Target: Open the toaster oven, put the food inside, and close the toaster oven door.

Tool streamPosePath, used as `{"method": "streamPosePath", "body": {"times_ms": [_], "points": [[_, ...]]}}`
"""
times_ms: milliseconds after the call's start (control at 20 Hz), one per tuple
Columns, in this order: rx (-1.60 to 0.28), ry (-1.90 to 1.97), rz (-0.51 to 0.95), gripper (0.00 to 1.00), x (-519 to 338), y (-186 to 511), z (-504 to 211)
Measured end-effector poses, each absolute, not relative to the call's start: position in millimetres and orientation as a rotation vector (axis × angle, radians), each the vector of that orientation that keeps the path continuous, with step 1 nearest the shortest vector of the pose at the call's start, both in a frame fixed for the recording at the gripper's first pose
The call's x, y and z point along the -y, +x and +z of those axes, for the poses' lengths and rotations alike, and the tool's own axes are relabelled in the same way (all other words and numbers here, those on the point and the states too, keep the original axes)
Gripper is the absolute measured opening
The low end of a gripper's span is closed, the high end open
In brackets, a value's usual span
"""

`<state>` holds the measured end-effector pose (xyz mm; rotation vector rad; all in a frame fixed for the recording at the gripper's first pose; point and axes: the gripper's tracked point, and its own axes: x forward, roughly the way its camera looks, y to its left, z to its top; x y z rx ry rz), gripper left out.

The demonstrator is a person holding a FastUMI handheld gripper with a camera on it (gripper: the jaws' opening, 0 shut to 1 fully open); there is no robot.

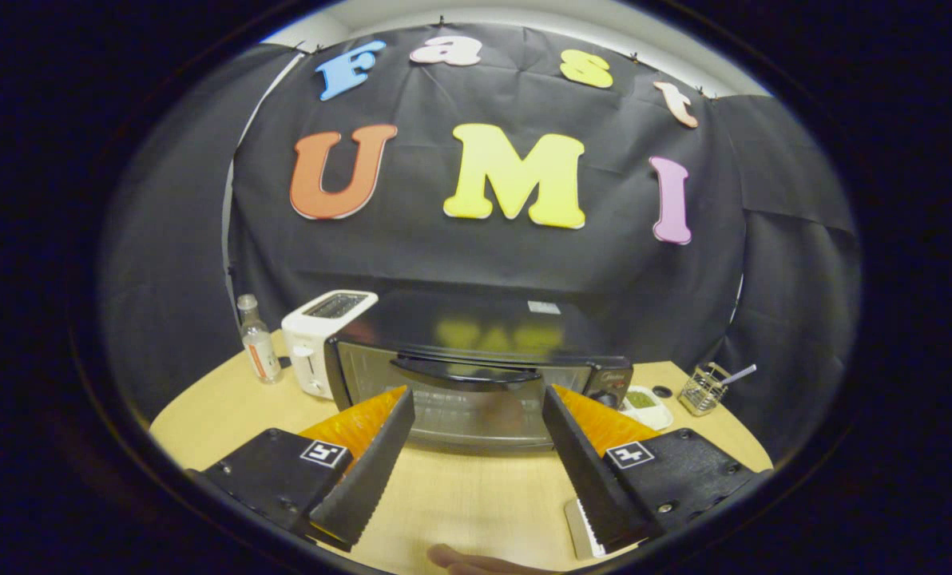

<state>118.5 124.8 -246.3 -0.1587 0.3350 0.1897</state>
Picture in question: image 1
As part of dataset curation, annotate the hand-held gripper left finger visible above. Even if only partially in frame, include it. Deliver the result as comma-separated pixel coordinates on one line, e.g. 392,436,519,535
187,386,417,553

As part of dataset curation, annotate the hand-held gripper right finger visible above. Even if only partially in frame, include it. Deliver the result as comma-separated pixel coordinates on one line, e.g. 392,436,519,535
541,384,772,553

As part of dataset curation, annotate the black toaster oven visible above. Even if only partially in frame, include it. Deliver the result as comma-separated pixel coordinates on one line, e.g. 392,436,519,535
324,289,635,450

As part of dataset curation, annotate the white bread toaster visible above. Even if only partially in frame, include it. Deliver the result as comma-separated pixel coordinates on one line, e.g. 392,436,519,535
281,290,379,400

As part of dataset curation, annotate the small white rectangular plate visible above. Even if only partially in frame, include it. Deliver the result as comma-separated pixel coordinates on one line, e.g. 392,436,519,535
564,499,609,560

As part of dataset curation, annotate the white divided dish with beans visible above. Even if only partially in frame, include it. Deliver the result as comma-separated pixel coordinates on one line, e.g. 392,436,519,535
620,386,674,432

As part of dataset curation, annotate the metal wire utensil holder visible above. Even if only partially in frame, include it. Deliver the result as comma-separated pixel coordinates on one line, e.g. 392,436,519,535
678,362,730,417

